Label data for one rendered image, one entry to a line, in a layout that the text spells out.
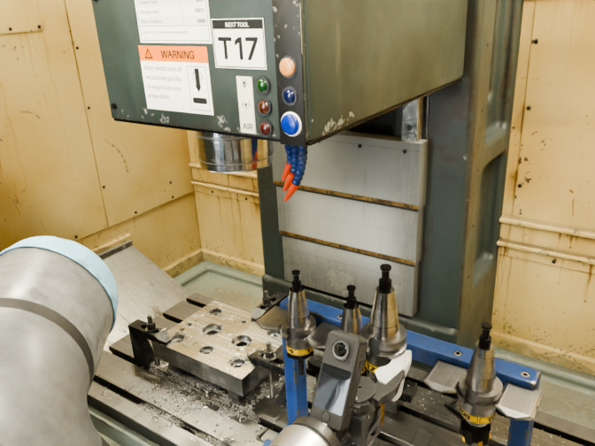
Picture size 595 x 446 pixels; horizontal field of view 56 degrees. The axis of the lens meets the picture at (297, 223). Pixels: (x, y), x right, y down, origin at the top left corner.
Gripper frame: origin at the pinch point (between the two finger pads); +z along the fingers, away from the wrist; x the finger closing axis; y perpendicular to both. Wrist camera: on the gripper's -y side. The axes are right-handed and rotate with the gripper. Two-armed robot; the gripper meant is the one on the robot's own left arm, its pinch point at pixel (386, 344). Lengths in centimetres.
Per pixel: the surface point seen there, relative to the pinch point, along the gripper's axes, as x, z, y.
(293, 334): -21.2, 6.1, 9.6
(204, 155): -49, 17, -17
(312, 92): -15.1, 5.9, -33.8
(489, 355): 12.4, 7.7, 2.0
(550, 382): 10, 99, 74
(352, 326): -9.6, 7.2, 4.6
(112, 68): -57, 5, -35
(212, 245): -140, 105, 64
